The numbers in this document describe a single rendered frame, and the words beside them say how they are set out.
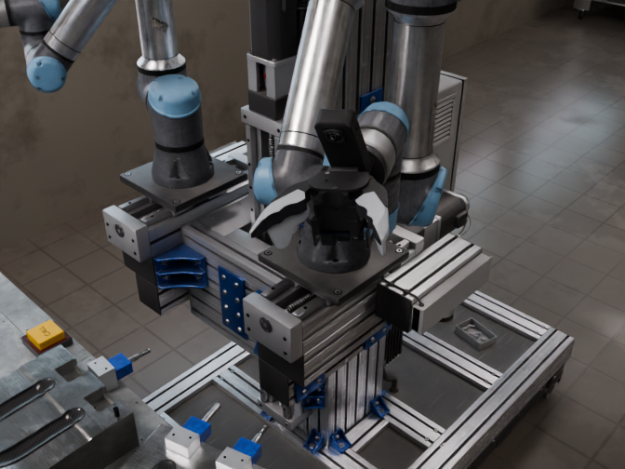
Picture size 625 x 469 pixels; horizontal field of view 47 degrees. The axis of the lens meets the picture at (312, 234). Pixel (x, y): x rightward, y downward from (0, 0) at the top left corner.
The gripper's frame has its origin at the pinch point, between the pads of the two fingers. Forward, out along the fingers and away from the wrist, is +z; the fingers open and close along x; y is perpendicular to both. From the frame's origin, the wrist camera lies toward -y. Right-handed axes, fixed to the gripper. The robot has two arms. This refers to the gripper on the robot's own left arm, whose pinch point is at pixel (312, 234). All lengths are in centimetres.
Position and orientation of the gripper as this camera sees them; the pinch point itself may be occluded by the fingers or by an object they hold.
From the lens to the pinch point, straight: 77.6
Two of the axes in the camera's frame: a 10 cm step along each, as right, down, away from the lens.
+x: -9.5, -0.5, 3.2
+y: 1.3, 8.5, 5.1
